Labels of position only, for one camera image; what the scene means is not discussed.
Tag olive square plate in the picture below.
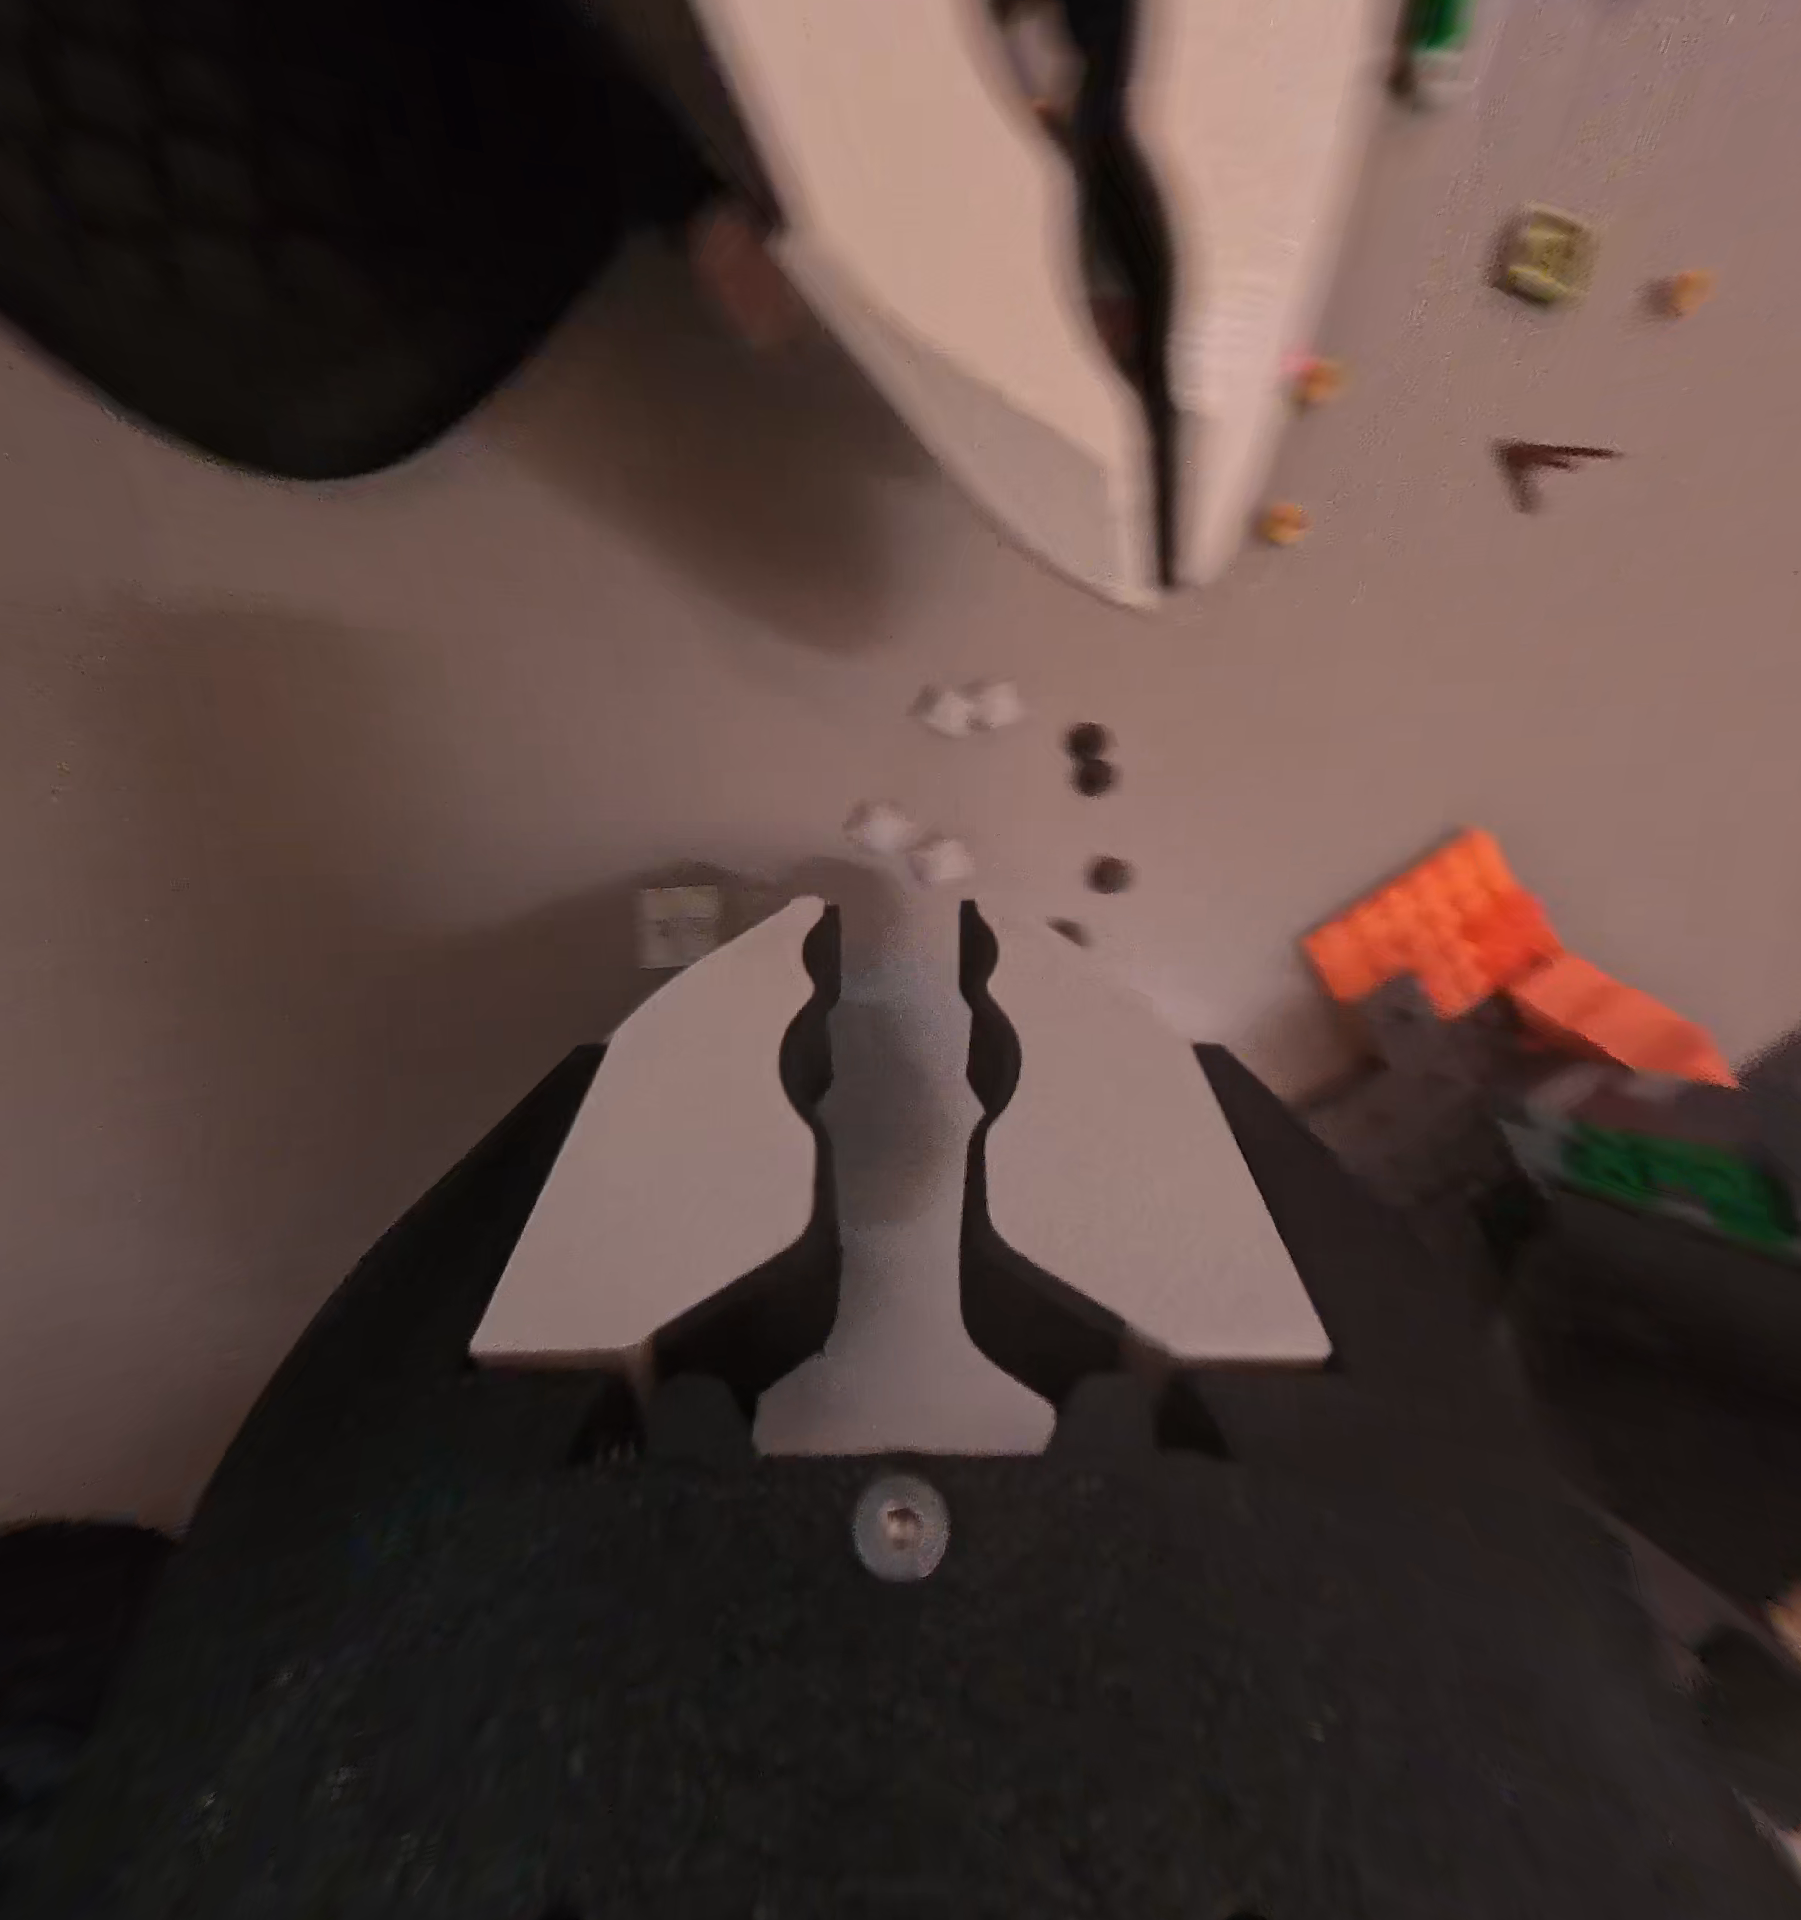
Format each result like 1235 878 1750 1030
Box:
1491 208 1599 305

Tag grey desk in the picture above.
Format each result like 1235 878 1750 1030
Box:
0 0 1801 1607

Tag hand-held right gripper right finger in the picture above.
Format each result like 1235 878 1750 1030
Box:
957 897 1334 1379

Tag pale printed square tile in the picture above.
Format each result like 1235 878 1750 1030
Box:
637 885 730 964

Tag person's left hand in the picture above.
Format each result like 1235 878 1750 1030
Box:
690 209 798 348

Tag green leaf piece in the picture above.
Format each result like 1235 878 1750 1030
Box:
1387 0 1479 107

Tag multicoloured brick model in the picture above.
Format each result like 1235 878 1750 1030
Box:
1296 828 1801 1352

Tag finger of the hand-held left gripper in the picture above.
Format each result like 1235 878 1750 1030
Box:
690 0 1158 602
1126 0 1405 585

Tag black mesh office chair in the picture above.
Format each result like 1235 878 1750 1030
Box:
0 1518 179 1920
0 0 678 484

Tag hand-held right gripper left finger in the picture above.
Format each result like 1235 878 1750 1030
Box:
467 897 846 1379

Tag large brown branch piece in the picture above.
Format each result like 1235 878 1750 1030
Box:
1491 438 1624 516

